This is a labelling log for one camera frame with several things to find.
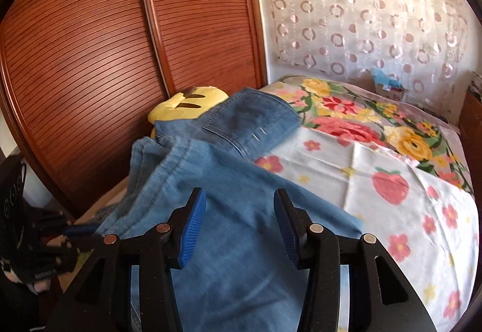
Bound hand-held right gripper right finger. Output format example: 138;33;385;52
274;188;437;332

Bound white strawberry flower print sheet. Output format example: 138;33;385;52
254;127;480;332

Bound sheer circle pattern curtain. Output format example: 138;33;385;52
252;0;476;92

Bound slatted wooden wardrobe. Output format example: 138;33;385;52
0;0;269;220

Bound yellow plush toy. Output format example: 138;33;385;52
148;85;229;139

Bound blue denim pants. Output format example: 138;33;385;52
92;87;364;332

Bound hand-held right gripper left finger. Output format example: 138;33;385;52
45;188;207;332

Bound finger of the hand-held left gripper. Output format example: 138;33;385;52
62;224;101;243

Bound wooden side cabinet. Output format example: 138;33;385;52
461;85;482;139

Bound floral plush blanket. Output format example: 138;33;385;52
260;74;473;191

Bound cardboard box with blue cloth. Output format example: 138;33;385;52
371;67;410;103

